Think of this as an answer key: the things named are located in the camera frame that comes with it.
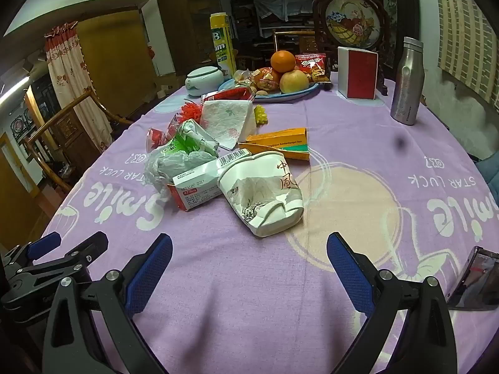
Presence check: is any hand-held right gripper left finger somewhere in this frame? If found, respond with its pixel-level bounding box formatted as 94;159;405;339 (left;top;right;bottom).
44;233;173;374

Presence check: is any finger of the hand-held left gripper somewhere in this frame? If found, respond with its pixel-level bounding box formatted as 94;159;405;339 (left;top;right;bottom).
6;232;62;269
0;231;109;322

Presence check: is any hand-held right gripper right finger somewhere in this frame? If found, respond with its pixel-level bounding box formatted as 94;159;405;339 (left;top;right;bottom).
327;232;458;374

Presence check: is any green white plastic wrapper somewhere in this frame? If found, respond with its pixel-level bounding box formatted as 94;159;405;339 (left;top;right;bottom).
164;120;220;160

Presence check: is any orange medicine box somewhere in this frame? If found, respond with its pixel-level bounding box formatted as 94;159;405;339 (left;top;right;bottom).
239;128;310;161

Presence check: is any red foil snack wrapper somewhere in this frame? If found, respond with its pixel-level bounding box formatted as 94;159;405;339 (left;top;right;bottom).
201;88;256;104

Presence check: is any red white medicine box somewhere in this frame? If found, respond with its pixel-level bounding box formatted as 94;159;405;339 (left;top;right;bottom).
167;153;253;213

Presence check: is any purple printed tablecloth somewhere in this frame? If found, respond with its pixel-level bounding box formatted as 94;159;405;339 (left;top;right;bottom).
39;72;499;374

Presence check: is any grey plastic bag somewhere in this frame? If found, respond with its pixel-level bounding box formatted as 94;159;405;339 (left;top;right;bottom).
143;149;217;193

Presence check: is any crushed white paper cup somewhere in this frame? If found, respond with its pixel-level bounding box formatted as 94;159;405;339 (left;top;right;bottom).
217;151;305;238

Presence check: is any wooden round-back chair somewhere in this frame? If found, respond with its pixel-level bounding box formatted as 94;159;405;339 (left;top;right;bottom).
21;88;133;188

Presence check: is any black smartphone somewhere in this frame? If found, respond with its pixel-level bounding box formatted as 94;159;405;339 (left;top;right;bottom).
446;245;499;311

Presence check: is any red clear plastic wrapper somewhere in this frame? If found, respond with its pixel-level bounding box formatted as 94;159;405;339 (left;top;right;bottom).
146;127;173;152

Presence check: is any fluorescent tube light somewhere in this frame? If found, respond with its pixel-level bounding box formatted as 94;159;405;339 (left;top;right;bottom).
0;74;32;106

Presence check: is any white paper tissue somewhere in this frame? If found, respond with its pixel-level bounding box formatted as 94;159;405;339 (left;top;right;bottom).
201;99;258;151

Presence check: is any blue cloth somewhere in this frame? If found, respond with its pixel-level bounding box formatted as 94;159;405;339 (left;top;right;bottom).
473;156;499;196

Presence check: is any floral curtain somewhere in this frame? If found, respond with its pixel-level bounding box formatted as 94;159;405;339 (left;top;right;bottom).
44;23;114;152

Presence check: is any blue rimmed plate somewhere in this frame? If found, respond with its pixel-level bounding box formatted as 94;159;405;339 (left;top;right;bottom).
217;78;322;103

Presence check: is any steel water bottle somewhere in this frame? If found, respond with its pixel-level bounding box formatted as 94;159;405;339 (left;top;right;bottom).
390;37;424;126

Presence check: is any yellow apple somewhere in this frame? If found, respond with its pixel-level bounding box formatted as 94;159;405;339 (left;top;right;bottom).
279;69;310;94

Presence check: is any white ceramic jar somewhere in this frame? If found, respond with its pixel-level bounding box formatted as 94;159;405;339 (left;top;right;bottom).
185;66;224;97

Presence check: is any pile of walnuts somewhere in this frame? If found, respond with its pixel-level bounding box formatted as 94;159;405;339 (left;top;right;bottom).
234;81;269;96

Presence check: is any red snack packet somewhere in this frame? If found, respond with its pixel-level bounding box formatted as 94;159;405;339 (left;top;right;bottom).
295;53;332;84

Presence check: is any clear plastic jelly cup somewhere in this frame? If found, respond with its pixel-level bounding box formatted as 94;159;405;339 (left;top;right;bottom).
233;69;255;86

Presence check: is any orange fruit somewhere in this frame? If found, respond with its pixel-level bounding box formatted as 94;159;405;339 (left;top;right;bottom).
270;50;297;74

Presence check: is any wooden armchair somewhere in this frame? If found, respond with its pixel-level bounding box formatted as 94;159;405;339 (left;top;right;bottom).
273;30;317;53

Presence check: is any yellow green tall carton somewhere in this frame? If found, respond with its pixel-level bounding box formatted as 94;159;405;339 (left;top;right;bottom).
210;12;238;79

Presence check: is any round decorative table screen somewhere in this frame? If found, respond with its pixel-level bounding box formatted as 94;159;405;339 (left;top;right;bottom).
314;0;390;80

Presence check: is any tall wooden cabinet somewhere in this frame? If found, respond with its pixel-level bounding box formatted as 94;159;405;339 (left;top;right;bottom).
154;0;223;76

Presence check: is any white dust cloth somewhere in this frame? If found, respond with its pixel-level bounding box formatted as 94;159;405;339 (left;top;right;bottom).
253;0;316;22

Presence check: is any framed wall painting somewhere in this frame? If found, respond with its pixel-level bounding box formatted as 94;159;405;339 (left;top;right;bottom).
380;0;402;36

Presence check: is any bamboo wall blind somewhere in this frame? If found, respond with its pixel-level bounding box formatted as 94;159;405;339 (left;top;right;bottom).
431;0;499;102

